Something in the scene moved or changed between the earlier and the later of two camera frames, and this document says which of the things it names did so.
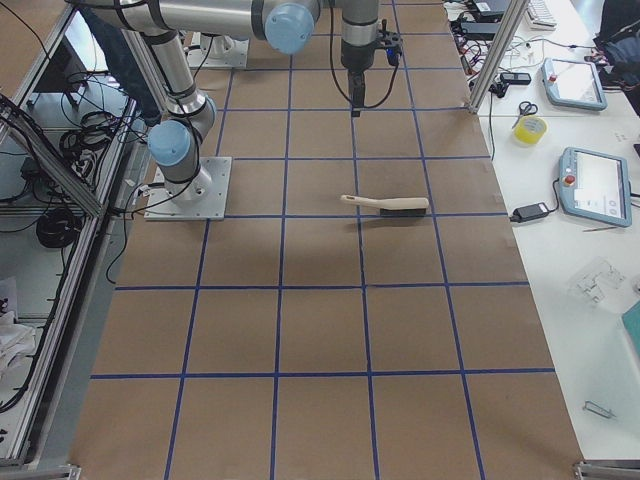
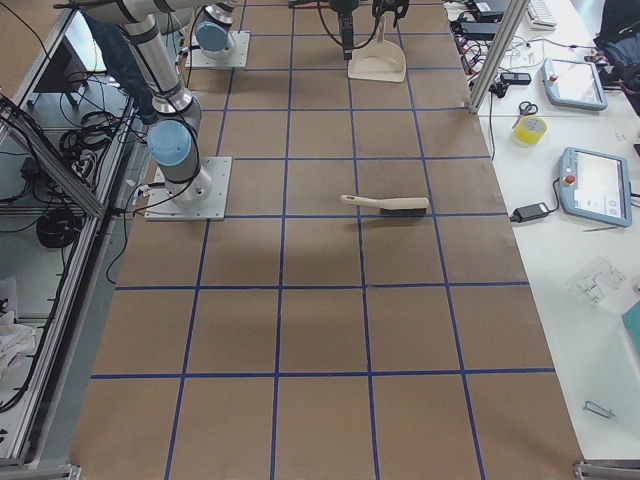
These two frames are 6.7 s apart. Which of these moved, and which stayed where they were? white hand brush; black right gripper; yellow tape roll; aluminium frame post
Moved: black right gripper
Stayed: aluminium frame post; yellow tape roll; white hand brush
